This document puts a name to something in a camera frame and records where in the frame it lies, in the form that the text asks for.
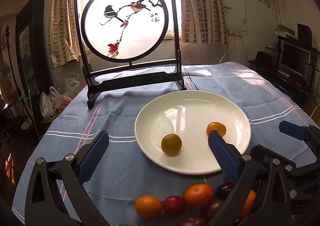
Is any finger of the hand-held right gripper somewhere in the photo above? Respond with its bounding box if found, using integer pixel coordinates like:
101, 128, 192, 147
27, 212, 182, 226
279, 120, 320, 153
250, 144, 320, 179

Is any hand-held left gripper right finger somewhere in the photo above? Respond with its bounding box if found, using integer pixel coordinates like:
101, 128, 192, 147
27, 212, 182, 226
208, 130, 297, 226

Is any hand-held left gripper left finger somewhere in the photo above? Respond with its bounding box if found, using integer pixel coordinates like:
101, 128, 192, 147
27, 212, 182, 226
25, 130, 110, 226

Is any orange kumquat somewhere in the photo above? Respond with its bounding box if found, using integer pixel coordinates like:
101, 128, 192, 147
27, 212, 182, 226
134, 196, 163, 218
206, 121, 227, 139

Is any dark red cherry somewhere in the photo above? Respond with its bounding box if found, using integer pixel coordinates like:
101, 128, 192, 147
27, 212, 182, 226
215, 181, 235, 200

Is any yellow round fruit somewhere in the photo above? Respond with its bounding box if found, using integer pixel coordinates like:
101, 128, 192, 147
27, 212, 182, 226
161, 133, 182, 157

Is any white round plate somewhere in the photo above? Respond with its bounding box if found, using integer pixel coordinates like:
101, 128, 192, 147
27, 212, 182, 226
134, 90, 251, 175

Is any black media desk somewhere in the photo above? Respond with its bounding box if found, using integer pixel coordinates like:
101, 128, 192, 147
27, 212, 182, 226
250, 63, 318, 109

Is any orange mandarin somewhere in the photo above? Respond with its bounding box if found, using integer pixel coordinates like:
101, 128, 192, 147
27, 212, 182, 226
239, 190, 257, 218
183, 182, 214, 208

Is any blue striped tablecloth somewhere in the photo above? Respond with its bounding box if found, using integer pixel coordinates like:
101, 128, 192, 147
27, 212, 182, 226
11, 62, 320, 226

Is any dark purple plum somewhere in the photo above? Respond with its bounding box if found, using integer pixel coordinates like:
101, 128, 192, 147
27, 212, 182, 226
202, 199, 225, 220
178, 217, 208, 226

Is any plastic bag with groceries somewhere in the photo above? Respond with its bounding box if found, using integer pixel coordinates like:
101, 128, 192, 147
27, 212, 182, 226
40, 86, 72, 120

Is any red tomato on cloth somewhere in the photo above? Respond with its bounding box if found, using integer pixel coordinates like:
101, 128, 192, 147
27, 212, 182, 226
162, 195, 186, 216

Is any computer monitor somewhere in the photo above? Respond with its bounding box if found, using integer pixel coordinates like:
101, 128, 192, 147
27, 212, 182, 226
278, 38, 313, 78

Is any black hat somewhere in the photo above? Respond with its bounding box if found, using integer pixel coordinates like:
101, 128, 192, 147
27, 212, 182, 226
248, 51, 273, 66

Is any clear plastic bag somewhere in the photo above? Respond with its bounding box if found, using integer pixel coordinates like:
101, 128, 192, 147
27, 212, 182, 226
65, 72, 80, 94

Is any black speaker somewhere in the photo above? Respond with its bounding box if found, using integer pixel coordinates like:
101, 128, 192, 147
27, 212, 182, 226
297, 23, 312, 48

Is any bird painting table screen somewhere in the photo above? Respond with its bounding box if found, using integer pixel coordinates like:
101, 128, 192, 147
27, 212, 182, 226
74, 0, 187, 110

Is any dark framed picture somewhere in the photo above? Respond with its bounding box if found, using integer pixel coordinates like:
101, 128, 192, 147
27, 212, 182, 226
15, 0, 50, 96

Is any checked curtain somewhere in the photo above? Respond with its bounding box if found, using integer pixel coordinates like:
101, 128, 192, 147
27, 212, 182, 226
178, 0, 229, 45
48, 0, 84, 69

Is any black power cable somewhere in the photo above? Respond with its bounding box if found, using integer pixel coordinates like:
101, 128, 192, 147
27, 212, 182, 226
184, 66, 200, 91

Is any white wall cable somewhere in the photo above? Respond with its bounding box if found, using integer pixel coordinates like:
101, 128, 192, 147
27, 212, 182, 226
220, 33, 237, 64

